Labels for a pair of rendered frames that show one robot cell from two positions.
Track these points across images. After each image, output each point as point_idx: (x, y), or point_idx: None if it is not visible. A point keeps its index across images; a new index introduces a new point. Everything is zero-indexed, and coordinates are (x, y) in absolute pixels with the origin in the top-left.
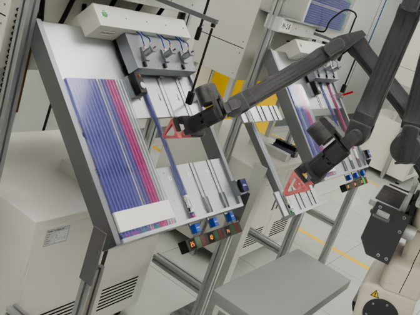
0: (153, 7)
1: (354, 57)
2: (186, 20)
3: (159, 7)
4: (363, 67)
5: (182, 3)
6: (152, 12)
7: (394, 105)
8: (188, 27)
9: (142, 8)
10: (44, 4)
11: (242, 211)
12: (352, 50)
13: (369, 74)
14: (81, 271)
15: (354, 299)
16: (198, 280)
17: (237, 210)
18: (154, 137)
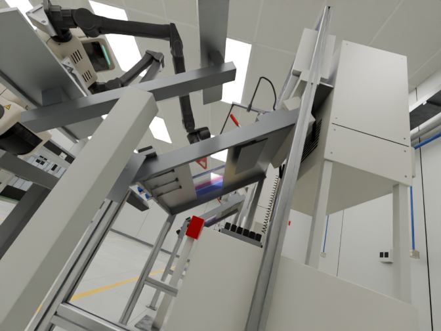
0: (327, 108)
1: (163, 37)
2: (303, 91)
3: (331, 102)
4: (153, 37)
5: (291, 94)
6: (326, 111)
7: (117, 34)
8: (305, 90)
9: (319, 119)
10: (282, 167)
11: (121, 173)
12: (167, 40)
13: (147, 37)
14: (170, 228)
15: (33, 145)
16: (73, 307)
17: (126, 176)
18: (279, 199)
